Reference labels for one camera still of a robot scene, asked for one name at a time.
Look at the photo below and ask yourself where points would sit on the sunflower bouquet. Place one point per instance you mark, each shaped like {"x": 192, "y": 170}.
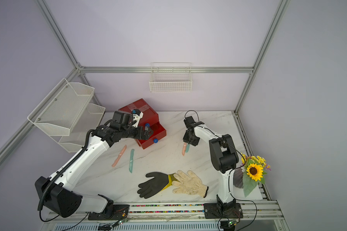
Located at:
{"x": 254, "y": 169}

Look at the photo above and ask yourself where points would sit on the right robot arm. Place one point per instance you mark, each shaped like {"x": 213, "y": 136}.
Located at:
{"x": 224, "y": 156}

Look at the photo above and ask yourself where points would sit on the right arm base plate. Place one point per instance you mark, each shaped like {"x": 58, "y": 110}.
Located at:
{"x": 222, "y": 210}

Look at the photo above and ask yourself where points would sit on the aluminium mounting rail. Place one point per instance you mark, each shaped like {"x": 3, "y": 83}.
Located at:
{"x": 190, "y": 216}

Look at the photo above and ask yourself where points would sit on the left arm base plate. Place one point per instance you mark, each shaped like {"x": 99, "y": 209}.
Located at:
{"x": 112, "y": 212}

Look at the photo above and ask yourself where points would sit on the pink knife right side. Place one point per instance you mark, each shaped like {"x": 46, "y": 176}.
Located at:
{"x": 184, "y": 149}

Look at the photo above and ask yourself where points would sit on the pink knife left side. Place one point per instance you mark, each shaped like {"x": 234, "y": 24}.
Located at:
{"x": 119, "y": 156}

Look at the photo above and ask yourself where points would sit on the red drawer cabinet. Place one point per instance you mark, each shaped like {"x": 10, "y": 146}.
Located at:
{"x": 150, "y": 116}

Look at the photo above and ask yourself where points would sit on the upper white mesh shelf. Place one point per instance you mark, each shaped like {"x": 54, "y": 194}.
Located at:
{"x": 59, "y": 112}

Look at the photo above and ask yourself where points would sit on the red drawer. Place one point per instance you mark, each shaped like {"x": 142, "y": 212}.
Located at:
{"x": 159, "y": 132}

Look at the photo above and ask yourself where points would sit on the white mesh shelf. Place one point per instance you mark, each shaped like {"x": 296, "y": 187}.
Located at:
{"x": 59, "y": 112}
{"x": 89, "y": 120}

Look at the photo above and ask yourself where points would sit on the white cotton glove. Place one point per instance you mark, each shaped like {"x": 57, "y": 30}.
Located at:
{"x": 189, "y": 183}

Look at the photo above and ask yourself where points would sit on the lower white mesh shelf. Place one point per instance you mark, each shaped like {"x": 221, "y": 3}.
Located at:
{"x": 89, "y": 120}

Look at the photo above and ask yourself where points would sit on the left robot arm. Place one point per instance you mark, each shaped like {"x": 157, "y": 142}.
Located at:
{"x": 57, "y": 191}

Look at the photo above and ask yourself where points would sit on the black yellow work glove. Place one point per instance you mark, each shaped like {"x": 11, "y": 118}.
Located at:
{"x": 158, "y": 182}

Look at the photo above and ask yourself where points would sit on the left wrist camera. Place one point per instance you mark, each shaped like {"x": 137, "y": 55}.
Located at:
{"x": 137, "y": 115}

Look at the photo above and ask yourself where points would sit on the white wire wall basket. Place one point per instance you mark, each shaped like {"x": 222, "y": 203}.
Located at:
{"x": 170, "y": 77}

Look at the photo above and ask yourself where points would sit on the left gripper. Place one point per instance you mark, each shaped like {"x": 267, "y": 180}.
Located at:
{"x": 146, "y": 135}

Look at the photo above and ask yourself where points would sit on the teal knife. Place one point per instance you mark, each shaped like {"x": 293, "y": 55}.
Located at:
{"x": 131, "y": 161}
{"x": 187, "y": 148}

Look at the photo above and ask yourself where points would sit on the pink knife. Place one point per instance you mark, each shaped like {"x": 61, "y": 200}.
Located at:
{"x": 184, "y": 149}
{"x": 119, "y": 156}

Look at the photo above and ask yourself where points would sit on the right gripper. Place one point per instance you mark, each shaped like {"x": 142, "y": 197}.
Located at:
{"x": 186, "y": 139}

